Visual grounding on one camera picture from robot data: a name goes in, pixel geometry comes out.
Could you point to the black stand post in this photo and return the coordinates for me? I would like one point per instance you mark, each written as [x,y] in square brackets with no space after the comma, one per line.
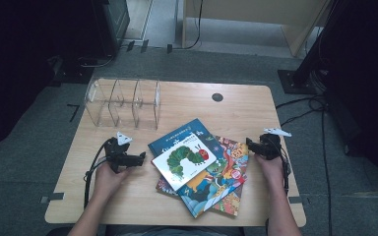
[321,39]

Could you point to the black stand base plate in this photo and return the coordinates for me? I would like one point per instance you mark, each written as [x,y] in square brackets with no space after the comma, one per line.
[287,82]

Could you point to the black floor stand base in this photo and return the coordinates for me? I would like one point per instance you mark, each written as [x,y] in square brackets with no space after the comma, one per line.
[72,73]

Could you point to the person's right hand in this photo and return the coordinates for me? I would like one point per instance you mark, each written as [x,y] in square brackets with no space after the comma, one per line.
[272,172]

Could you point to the person's dark clothing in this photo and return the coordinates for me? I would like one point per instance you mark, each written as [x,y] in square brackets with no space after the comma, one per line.
[177,231]

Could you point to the white caterpillar picture book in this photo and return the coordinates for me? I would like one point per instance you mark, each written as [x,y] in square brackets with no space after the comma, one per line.
[183,164]

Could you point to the light wooden furniture panel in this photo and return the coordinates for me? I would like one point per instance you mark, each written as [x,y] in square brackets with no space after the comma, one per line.
[259,10]

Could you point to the clear acrylic book rack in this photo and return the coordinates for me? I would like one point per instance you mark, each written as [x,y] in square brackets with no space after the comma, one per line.
[124,105]

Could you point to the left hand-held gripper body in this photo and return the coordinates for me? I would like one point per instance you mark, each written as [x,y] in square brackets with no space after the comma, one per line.
[118,157]

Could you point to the person's left hand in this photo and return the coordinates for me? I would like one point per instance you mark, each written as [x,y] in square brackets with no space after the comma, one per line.
[106,180]

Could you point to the black angled floor tape mark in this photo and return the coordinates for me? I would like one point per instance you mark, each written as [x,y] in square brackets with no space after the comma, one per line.
[75,111]

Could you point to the light blue monsters picture book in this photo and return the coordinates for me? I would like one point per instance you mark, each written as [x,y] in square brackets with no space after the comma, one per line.
[236,149]

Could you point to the grey tape strip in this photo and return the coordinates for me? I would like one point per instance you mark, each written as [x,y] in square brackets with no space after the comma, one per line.
[54,197]
[297,200]

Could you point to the black cabinet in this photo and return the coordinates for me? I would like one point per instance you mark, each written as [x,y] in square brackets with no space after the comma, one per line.
[111,23]

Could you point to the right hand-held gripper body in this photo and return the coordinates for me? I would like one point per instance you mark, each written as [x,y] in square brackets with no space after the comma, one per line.
[269,147]

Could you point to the dark blue picture book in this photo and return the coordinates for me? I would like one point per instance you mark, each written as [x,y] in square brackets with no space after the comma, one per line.
[177,134]

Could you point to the black round table grommet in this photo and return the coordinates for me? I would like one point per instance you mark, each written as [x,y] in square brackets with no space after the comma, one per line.
[217,97]

